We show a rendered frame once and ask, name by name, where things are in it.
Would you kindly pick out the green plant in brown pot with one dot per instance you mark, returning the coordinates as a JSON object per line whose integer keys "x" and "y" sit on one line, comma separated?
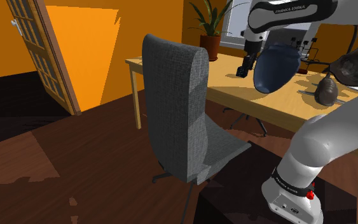
{"x": 210, "y": 46}

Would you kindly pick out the grey brown oval figure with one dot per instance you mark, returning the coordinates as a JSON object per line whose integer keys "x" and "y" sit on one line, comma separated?
{"x": 327, "y": 92}

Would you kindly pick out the grey fabric office chair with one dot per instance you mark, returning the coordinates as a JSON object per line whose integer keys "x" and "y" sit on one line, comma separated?
{"x": 172, "y": 108}

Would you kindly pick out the black star chair base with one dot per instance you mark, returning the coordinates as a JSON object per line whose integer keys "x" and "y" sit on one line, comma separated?
{"x": 247, "y": 119}

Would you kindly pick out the dark brown desk lamp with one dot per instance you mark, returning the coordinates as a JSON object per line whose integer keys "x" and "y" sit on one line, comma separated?
{"x": 355, "y": 68}

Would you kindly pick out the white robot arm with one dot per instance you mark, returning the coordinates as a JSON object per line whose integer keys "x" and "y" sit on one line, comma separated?
{"x": 321, "y": 145}

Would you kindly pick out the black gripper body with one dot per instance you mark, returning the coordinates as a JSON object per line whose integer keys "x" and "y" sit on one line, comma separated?
{"x": 252, "y": 48}

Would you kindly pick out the dark blue vase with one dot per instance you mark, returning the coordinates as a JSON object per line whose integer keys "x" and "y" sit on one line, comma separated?
{"x": 276, "y": 68}

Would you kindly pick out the light wooden desk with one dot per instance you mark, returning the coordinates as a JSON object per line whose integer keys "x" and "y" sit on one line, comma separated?
{"x": 234, "y": 90}

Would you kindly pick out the wooden door with glass panes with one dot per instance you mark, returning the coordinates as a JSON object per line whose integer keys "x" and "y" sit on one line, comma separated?
{"x": 42, "y": 46}

